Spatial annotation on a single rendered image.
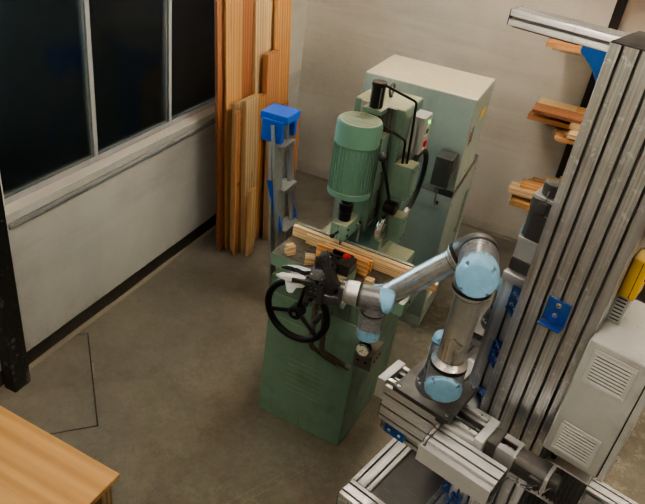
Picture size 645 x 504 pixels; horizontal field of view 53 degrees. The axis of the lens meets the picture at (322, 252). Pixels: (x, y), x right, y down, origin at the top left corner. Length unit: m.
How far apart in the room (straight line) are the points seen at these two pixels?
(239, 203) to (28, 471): 2.30
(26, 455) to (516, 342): 1.66
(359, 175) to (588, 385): 1.08
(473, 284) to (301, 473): 1.50
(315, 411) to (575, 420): 1.28
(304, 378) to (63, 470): 1.12
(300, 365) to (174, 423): 0.67
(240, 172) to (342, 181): 1.65
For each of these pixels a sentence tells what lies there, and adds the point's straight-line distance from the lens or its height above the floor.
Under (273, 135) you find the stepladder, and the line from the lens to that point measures 3.40.
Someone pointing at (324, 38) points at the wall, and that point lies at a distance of 5.09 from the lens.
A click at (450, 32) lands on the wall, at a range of 4.77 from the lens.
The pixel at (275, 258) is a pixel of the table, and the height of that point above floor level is 0.88.
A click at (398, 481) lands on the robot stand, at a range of 2.82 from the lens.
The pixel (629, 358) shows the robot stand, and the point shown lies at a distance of 2.07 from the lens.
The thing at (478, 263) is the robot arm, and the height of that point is 1.45.
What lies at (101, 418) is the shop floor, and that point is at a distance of 3.25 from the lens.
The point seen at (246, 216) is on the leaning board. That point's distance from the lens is 4.20.
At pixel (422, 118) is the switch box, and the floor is 1.48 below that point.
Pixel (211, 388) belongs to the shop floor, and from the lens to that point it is 3.35.
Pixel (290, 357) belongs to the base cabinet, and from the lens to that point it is 2.95.
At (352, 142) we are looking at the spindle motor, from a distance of 2.42.
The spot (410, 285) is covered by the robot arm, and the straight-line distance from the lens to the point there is 2.04.
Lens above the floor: 2.36
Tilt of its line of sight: 32 degrees down
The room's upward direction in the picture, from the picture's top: 9 degrees clockwise
